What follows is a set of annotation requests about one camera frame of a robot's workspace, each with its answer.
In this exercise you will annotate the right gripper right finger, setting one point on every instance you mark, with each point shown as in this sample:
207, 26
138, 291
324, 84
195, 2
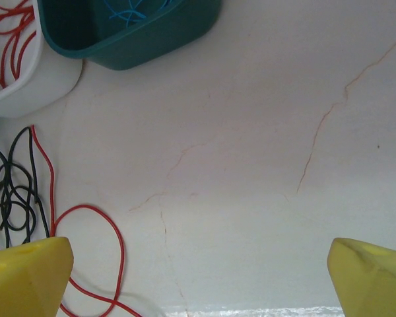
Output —
376, 284

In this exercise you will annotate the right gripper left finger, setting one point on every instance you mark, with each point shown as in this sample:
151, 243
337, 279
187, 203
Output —
23, 280

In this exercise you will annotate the white plastic bin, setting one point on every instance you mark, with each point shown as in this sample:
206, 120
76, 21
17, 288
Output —
52, 82

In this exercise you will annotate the teal plastic bin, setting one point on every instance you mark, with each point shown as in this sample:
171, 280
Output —
151, 43

